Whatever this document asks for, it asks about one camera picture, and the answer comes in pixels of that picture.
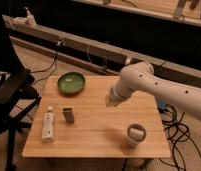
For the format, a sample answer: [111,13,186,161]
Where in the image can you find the grey eraser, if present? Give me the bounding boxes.
[63,108,75,123]

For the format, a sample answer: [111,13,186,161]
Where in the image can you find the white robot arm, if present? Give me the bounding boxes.
[106,62,201,121]

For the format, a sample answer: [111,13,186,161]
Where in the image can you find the wooden table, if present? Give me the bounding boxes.
[22,76,171,158]

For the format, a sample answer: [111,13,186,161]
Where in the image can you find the blue object on floor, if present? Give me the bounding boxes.
[157,100,167,112]

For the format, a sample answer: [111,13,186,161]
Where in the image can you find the white tube with cap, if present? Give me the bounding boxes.
[41,106,54,142]

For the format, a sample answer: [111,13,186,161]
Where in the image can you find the black chair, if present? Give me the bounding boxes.
[0,69,41,171]

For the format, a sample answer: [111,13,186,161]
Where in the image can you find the white spray bottle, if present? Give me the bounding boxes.
[25,7,37,27]

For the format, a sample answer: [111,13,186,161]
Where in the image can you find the long grey baseboard rail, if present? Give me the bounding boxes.
[3,15,201,88]

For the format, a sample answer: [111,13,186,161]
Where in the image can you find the black floor cables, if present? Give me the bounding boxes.
[157,103,201,171]

